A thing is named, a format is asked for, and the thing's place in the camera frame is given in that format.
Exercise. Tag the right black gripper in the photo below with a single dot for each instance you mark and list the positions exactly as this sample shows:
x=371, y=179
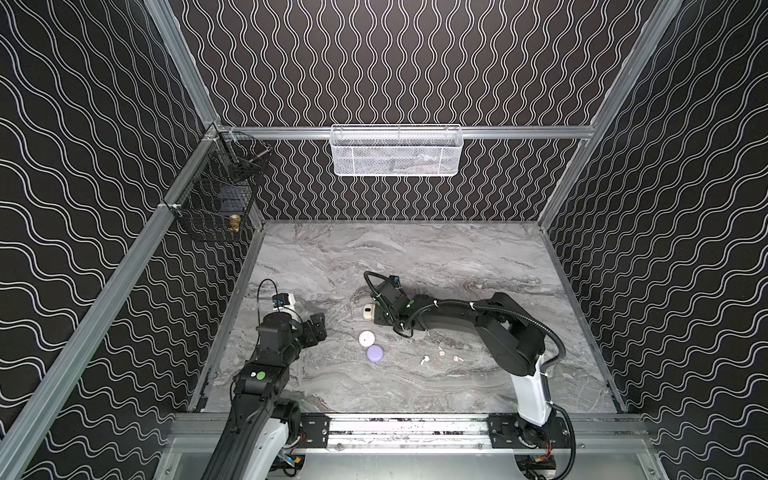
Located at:
x=383, y=306

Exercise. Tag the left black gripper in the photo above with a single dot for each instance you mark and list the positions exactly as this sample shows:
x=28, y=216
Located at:
x=312, y=330

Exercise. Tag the beige earbud charging case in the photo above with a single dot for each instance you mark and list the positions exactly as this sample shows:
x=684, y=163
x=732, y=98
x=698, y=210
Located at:
x=369, y=312

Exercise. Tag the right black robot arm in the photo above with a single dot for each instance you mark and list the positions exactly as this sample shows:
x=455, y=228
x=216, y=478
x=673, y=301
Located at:
x=522, y=346

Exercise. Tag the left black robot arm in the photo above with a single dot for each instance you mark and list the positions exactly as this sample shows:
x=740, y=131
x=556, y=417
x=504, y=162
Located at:
x=260, y=423

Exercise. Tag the white round charging case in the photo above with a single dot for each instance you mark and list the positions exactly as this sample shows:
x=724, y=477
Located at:
x=366, y=339

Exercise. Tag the purple round charging case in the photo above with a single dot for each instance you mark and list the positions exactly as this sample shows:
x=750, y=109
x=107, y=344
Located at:
x=375, y=353

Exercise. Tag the brass knob in basket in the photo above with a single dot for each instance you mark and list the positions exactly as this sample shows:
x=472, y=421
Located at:
x=235, y=223

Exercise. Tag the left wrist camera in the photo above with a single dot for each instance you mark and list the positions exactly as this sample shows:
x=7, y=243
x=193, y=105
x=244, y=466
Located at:
x=283, y=300

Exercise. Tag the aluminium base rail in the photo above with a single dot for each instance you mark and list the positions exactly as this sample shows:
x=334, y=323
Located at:
x=465, y=433

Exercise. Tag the black wire basket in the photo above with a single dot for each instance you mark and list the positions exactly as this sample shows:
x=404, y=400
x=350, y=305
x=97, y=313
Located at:
x=225, y=181

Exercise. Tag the white wire mesh basket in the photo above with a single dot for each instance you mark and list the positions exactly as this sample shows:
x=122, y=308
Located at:
x=391, y=150

